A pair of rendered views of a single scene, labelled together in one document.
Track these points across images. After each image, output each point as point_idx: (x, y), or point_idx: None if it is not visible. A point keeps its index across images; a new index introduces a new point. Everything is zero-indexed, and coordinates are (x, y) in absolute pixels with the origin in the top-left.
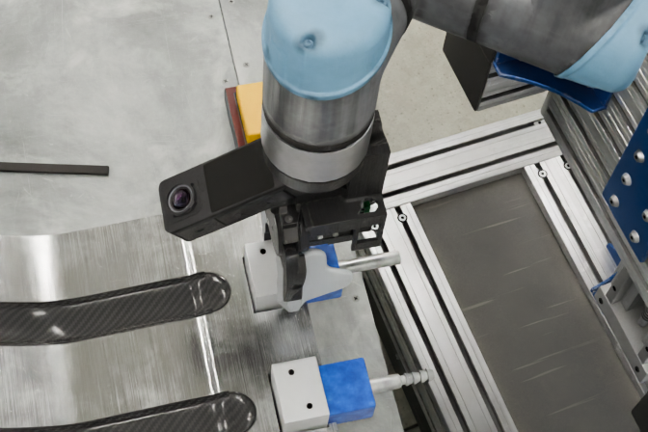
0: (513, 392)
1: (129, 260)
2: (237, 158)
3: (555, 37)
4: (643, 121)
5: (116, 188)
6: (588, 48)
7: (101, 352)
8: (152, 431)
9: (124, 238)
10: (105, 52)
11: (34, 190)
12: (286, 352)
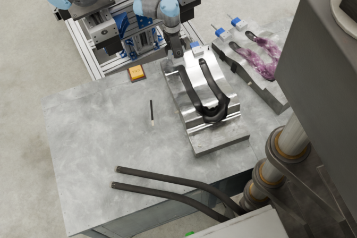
0: None
1: (176, 81)
2: (172, 42)
3: None
4: None
5: (154, 98)
6: None
7: (194, 82)
8: (206, 73)
9: (172, 83)
10: (122, 106)
11: (156, 111)
12: (189, 55)
